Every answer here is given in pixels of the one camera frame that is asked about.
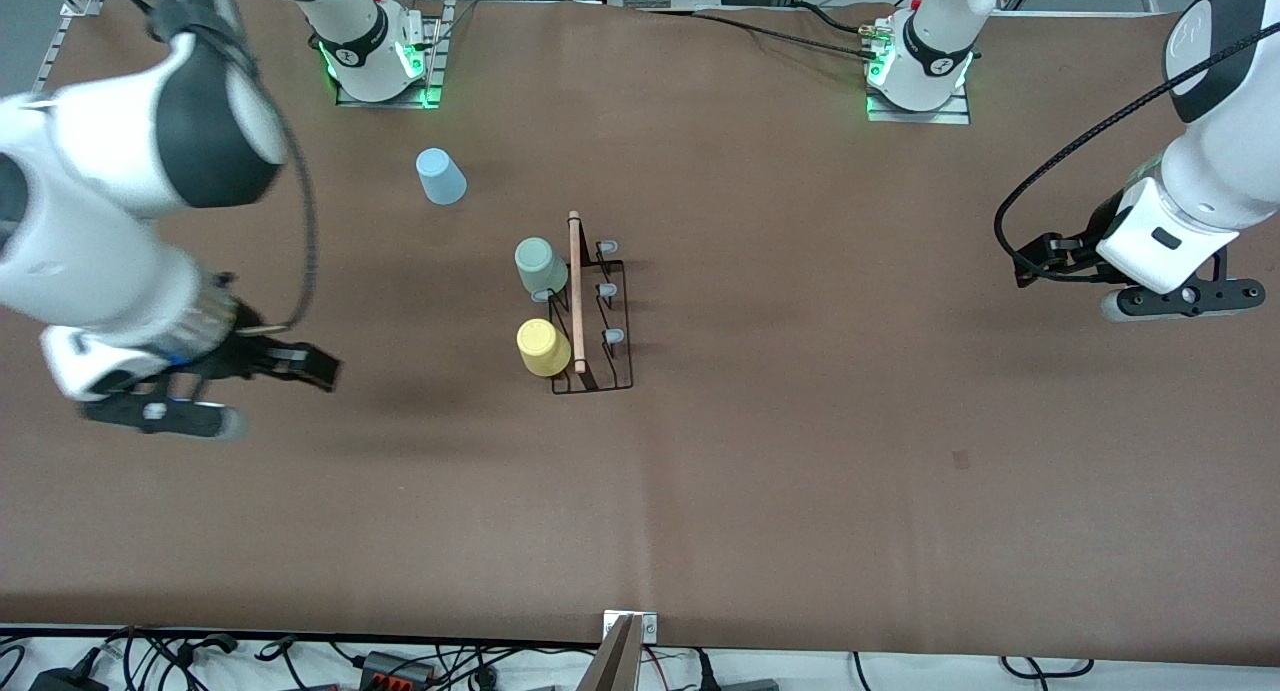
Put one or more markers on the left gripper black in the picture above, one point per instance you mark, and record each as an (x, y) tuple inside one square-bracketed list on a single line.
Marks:
[(1083, 252)]

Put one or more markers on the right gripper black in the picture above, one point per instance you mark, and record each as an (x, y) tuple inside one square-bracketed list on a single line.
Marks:
[(236, 354)]

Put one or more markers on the yellow plastic cup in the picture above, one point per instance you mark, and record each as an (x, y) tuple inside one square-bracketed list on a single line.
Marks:
[(542, 346)]

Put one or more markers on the pale green plastic cup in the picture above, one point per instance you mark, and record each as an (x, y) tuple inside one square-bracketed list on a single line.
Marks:
[(538, 266)]

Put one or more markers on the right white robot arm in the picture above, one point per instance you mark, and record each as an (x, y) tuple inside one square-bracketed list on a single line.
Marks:
[(100, 141)]

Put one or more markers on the light blue plastic cup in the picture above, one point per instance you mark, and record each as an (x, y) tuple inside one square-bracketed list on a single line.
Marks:
[(440, 176)]

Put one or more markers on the black orange connector box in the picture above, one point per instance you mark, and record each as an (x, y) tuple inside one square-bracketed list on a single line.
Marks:
[(395, 669)]

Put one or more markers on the black power adapter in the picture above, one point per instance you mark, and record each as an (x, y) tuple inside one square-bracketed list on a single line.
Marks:
[(65, 681)]

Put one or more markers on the brown table cover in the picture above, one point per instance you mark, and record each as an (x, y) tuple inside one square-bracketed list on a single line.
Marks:
[(700, 531)]

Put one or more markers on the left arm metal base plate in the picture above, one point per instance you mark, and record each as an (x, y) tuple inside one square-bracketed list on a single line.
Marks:
[(915, 117)]

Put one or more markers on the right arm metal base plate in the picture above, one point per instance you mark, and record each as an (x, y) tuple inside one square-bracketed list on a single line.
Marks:
[(385, 102)]

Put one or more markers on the slotted aluminium rail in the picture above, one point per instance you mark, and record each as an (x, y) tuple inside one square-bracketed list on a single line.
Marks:
[(55, 66)]

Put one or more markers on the grey tapered post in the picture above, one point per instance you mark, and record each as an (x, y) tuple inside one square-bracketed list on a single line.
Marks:
[(612, 666)]

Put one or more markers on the small metal bracket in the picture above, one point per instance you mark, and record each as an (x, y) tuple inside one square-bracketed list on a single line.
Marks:
[(650, 628)]

